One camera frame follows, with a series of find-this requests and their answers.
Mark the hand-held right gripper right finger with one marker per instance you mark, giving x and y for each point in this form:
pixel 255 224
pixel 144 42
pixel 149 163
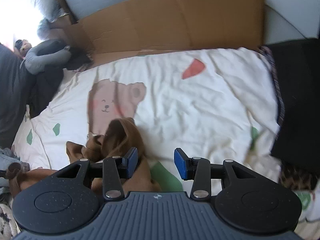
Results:
pixel 180 163

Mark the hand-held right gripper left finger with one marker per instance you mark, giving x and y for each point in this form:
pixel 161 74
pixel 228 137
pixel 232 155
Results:
pixel 132 163

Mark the brown t-shirt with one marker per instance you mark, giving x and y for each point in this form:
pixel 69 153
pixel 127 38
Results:
pixel 117 135

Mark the cream printed bedsheet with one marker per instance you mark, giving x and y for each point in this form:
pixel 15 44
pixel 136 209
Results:
pixel 190 105

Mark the black jacket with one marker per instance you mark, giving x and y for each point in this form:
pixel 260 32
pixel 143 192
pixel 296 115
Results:
pixel 45 87

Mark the leopard print cloth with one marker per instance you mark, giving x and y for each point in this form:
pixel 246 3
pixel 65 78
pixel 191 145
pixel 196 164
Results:
pixel 297 180

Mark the person's blue jeans leg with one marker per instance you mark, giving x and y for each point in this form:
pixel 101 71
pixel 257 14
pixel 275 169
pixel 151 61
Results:
pixel 7 157

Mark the purple plaid cloth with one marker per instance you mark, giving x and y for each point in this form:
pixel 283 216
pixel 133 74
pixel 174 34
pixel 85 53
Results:
pixel 275 75

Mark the black folded garment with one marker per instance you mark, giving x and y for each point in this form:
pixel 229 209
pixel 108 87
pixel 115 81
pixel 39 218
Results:
pixel 297 92

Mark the flattened cardboard sheet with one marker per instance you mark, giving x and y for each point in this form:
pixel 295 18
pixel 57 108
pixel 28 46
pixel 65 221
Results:
pixel 175 22

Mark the brown plush toy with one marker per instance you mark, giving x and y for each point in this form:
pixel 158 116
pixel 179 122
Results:
pixel 23 46

